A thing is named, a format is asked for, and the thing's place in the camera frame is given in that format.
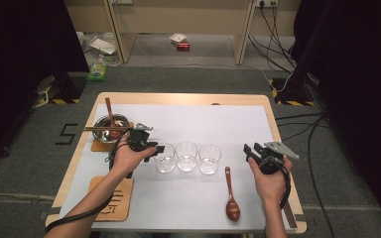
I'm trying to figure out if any reddish brown wooden spoon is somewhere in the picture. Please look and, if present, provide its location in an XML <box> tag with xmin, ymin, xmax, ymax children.
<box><xmin>104</xmin><ymin>97</ymin><xmax>122</xmax><ymax>140</ymax></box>
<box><xmin>224</xmin><ymin>166</ymin><xmax>241</xmax><ymax>223</ymax></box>

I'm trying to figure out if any stainless steel bowl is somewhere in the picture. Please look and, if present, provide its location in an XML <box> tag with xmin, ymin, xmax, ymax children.
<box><xmin>92</xmin><ymin>113</ymin><xmax>131</xmax><ymax>145</ymax></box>

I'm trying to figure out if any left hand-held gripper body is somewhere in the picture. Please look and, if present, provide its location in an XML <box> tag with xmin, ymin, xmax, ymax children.
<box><xmin>128</xmin><ymin>122</ymin><xmax>157</xmax><ymax>153</ymax></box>

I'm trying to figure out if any beige wooden desk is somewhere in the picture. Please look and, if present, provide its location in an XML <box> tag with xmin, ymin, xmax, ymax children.
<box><xmin>63</xmin><ymin>0</ymin><xmax>302</xmax><ymax>66</ymax></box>

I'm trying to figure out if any long black floor cable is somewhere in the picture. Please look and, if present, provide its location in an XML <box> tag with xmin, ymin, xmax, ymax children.
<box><xmin>307</xmin><ymin>113</ymin><xmax>336</xmax><ymax>238</ymax></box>

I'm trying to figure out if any white power socket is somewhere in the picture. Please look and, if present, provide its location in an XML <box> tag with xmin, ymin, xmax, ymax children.
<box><xmin>255</xmin><ymin>0</ymin><xmax>280</xmax><ymax>8</ymax></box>

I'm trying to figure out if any black power cable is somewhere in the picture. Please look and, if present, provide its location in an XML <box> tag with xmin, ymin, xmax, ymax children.
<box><xmin>259</xmin><ymin>1</ymin><xmax>298</xmax><ymax>69</ymax></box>
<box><xmin>269</xmin><ymin>1</ymin><xmax>296</xmax><ymax>60</ymax></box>

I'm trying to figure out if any thin brown wooden chopstick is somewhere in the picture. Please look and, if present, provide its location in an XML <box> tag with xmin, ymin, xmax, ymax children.
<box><xmin>83</xmin><ymin>125</ymin><xmax>134</xmax><ymax>130</ymax></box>
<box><xmin>83</xmin><ymin>127</ymin><xmax>135</xmax><ymax>133</ymax></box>

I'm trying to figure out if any wooden cut-out coaster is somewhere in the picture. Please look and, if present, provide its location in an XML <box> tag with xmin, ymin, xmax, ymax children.
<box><xmin>90</xmin><ymin>122</ymin><xmax>135</xmax><ymax>153</ymax></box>
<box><xmin>88</xmin><ymin>176</ymin><xmax>135</xmax><ymax>222</ymax></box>

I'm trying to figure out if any cream cable loop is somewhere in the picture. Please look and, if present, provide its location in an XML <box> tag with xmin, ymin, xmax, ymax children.
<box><xmin>33</xmin><ymin>89</ymin><xmax>50</xmax><ymax>109</ymax></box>

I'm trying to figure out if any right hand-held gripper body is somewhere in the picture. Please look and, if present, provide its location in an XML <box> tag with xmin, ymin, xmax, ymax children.
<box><xmin>253</xmin><ymin>141</ymin><xmax>301</xmax><ymax>176</ymax></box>

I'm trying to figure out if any person's right hand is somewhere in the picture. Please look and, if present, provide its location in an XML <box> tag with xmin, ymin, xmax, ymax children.
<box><xmin>248</xmin><ymin>156</ymin><xmax>294</xmax><ymax>207</ymax></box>

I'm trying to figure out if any clear glass cup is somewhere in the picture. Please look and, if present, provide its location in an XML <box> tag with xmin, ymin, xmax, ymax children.
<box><xmin>175</xmin><ymin>141</ymin><xmax>198</xmax><ymax>173</ymax></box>
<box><xmin>152</xmin><ymin>142</ymin><xmax>177</xmax><ymax>175</ymax></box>
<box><xmin>197</xmin><ymin>143</ymin><xmax>222</xmax><ymax>176</ymax></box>

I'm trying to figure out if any person's left hand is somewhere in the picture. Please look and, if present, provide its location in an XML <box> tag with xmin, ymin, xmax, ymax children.
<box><xmin>109</xmin><ymin>141</ymin><xmax>159</xmax><ymax>179</ymax></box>

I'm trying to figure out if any clear plastic bag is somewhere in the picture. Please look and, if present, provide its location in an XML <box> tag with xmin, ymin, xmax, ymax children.
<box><xmin>75</xmin><ymin>31</ymin><xmax>122</xmax><ymax>67</ymax></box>

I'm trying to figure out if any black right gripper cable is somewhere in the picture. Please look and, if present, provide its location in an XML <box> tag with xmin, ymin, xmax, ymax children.
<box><xmin>257</xmin><ymin>157</ymin><xmax>293</xmax><ymax>210</ymax></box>

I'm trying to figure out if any white paper table mat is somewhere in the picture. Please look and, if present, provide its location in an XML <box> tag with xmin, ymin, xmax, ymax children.
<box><xmin>59</xmin><ymin>103</ymin><xmax>291</xmax><ymax>232</ymax></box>

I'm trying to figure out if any black aluminium stand post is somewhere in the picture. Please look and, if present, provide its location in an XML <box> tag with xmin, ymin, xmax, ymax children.
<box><xmin>283</xmin><ymin>0</ymin><xmax>331</xmax><ymax>95</ymax></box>

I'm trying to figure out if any green wet wipes pack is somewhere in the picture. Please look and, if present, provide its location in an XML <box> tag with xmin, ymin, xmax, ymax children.
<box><xmin>85</xmin><ymin>62</ymin><xmax>109</xmax><ymax>82</ymax></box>

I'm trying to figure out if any black stand base striped tape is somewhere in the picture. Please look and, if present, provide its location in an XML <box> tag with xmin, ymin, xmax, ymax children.
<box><xmin>267</xmin><ymin>77</ymin><xmax>318</xmax><ymax>107</ymax></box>
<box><xmin>38</xmin><ymin>71</ymin><xmax>89</xmax><ymax>105</ymax></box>

